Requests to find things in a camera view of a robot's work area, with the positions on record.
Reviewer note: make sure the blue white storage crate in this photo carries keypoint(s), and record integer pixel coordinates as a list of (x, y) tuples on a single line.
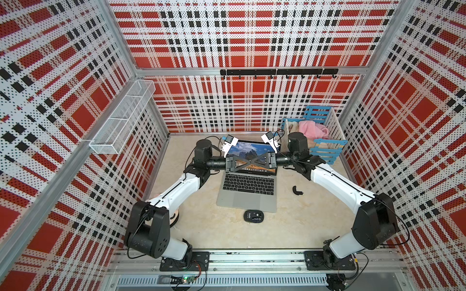
[(328, 149)]

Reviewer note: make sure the black hook rail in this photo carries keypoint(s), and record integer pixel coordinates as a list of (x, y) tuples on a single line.
[(278, 72)]

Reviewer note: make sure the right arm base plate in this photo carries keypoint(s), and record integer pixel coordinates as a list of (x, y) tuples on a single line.
[(315, 261)]

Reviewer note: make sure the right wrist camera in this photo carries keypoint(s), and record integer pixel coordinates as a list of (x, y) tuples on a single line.
[(272, 138)]

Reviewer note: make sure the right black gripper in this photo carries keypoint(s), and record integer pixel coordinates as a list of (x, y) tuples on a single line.
[(270, 154)]

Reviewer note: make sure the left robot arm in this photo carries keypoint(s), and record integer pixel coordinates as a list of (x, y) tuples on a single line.
[(148, 230)]

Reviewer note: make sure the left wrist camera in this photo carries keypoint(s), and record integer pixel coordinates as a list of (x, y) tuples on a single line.
[(228, 142)]

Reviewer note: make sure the silver laptop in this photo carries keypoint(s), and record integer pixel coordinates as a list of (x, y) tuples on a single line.
[(247, 189)]

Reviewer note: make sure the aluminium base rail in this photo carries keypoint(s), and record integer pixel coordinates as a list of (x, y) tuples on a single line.
[(261, 269)]

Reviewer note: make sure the black usb receiver adapter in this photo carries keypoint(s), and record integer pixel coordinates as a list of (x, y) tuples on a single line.
[(296, 191)]

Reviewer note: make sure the green circuit board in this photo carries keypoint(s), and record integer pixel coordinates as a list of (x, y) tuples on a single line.
[(180, 280)]

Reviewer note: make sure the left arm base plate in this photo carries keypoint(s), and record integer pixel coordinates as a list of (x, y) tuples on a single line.
[(193, 262)]

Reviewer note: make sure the white wire mesh shelf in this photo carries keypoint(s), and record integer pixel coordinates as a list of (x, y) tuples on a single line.
[(115, 132)]

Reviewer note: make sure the beige cloth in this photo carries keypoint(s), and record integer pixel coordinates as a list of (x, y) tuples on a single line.
[(292, 127)]

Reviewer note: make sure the pink cloth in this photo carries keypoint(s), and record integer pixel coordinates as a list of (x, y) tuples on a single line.
[(313, 130)]

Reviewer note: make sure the black wireless mouse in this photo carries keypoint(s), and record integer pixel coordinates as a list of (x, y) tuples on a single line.
[(253, 216)]

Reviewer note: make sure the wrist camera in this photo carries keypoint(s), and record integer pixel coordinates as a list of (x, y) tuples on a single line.
[(228, 142), (272, 138)]

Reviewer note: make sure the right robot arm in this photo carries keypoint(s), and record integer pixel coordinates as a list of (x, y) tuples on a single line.
[(375, 221)]

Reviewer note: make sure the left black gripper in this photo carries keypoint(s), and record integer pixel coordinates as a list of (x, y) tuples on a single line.
[(232, 158)]

